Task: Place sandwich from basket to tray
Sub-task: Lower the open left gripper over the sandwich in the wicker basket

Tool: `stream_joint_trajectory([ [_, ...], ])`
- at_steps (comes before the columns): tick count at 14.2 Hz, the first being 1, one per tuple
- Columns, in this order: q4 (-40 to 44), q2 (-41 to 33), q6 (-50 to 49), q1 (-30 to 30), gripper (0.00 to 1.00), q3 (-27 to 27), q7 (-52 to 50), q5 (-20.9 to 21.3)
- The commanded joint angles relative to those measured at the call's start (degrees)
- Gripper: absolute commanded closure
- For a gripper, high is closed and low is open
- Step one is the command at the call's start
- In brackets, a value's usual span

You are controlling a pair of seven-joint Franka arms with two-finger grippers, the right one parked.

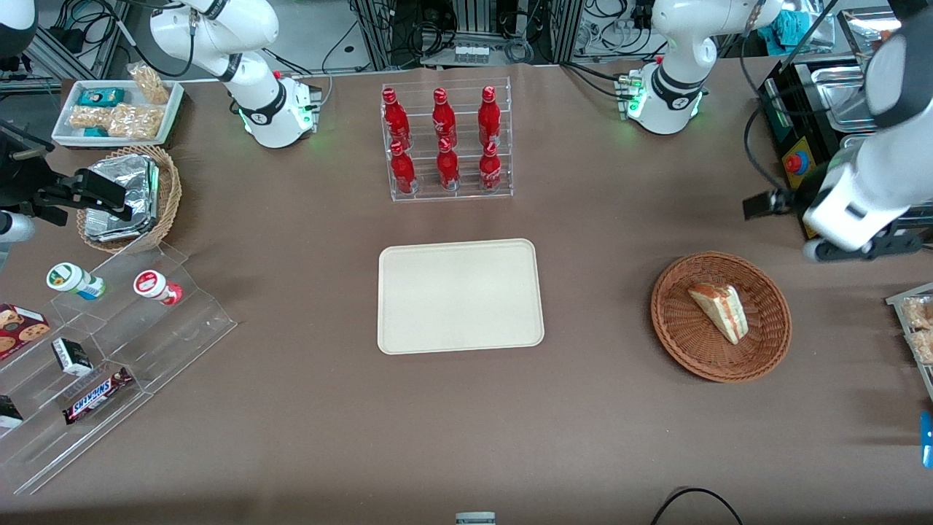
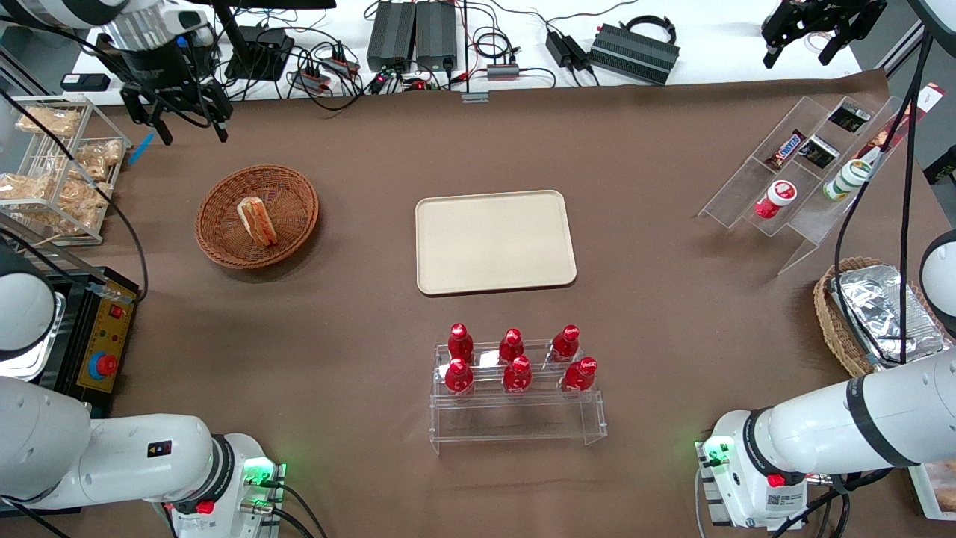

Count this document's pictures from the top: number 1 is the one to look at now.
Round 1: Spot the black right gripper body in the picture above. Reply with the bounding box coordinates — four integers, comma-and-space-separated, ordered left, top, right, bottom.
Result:
0, 121, 82, 224

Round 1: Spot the triangular sandwich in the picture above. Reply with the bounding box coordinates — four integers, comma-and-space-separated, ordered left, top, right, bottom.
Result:
687, 283, 750, 346

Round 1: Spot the light tan wicker basket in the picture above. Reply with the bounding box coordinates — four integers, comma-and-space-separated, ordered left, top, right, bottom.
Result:
76, 145, 182, 255

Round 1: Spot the white rectangular snack tray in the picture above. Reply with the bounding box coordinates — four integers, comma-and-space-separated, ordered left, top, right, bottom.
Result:
51, 79, 185, 149

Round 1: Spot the grey tray with snack bags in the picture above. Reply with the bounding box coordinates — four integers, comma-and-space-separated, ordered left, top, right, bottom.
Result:
885, 282, 933, 403

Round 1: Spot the brown round wicker basket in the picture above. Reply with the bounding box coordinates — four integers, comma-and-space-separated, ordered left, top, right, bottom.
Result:
650, 252, 793, 384

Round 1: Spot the beige plastic serving tray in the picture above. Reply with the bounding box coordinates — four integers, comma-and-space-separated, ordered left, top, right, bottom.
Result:
377, 238, 546, 356

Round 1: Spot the silver foil wrapped package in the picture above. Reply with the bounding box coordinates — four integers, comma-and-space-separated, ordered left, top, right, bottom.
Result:
83, 154, 160, 244

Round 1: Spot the black food display cabinet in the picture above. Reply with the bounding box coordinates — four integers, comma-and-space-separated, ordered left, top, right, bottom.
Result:
758, 7, 933, 243

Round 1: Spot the clear bag of rice crackers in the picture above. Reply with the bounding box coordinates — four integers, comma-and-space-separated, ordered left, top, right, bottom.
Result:
69, 106, 117, 133
107, 103, 163, 141
127, 62, 171, 106

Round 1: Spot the green lid yogurt cup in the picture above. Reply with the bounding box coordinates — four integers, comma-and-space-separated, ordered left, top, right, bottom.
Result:
46, 262, 107, 302

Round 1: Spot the red lid yogurt cup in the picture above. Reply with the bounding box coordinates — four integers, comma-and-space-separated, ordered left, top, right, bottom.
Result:
133, 269, 184, 306

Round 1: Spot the steel food pan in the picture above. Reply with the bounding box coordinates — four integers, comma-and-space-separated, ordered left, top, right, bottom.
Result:
809, 64, 894, 134

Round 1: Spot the clear acrylic stepped shelf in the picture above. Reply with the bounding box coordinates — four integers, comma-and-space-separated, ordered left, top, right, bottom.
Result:
0, 241, 238, 497

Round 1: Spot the red cookie box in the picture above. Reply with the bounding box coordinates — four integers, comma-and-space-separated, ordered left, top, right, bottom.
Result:
0, 303, 52, 362

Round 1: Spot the small black white carton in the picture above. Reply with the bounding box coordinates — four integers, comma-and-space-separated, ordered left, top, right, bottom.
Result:
51, 337, 94, 378

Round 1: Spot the Snickers chocolate bar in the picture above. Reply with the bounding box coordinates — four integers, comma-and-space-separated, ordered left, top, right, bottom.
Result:
62, 366, 135, 427

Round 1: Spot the red cola bottle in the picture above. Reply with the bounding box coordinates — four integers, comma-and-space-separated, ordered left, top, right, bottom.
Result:
436, 137, 461, 191
382, 87, 411, 151
389, 140, 417, 195
478, 141, 504, 193
432, 87, 457, 147
477, 86, 503, 147

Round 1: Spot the brown table cover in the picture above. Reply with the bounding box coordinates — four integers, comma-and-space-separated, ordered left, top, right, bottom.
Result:
0, 61, 933, 525

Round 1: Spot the clear acrylic bottle rack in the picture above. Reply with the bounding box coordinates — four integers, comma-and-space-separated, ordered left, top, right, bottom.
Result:
380, 77, 515, 204

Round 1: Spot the black looped floor cable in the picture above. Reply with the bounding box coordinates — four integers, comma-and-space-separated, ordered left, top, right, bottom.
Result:
650, 486, 745, 525

